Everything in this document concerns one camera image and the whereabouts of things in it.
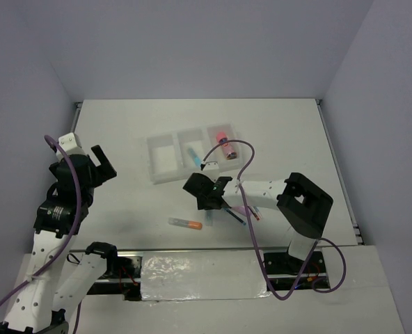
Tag blue highlighter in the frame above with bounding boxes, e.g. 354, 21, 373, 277
187, 147, 202, 167

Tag pink capped glue bottle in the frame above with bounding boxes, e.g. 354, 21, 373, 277
216, 132, 238, 160

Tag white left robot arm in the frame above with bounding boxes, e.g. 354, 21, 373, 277
0, 145, 120, 333

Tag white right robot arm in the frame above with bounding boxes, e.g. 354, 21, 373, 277
183, 173, 333, 272

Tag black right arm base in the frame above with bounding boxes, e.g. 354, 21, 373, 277
263, 250, 326, 277

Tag green capped highlighter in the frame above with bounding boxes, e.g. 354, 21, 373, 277
205, 210, 213, 226

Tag orange capped highlighter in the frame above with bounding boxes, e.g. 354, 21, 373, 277
168, 218, 203, 230

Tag purple highlighter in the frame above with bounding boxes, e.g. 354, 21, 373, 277
233, 206, 251, 216

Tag dark blue pen refill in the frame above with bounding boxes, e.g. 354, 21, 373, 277
253, 207, 262, 220

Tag white three-compartment tray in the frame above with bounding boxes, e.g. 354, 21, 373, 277
145, 123, 244, 184

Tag red pen refill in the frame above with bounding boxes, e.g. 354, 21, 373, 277
249, 207, 260, 221

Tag silver foil tape sheet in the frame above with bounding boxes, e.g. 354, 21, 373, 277
141, 250, 269, 301

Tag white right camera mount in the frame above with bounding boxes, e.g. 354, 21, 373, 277
201, 161, 220, 182

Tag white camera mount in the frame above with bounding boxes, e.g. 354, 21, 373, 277
58, 132, 86, 157
201, 161, 220, 182

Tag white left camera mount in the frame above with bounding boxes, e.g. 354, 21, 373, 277
58, 132, 86, 157

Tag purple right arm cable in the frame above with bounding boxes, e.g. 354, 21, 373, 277
202, 138, 348, 301

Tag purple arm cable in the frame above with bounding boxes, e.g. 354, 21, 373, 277
0, 134, 87, 331
202, 138, 348, 301

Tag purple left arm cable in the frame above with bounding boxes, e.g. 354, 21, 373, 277
0, 134, 87, 331

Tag aluminium table edge rail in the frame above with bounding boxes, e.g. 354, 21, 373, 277
315, 99, 365, 246

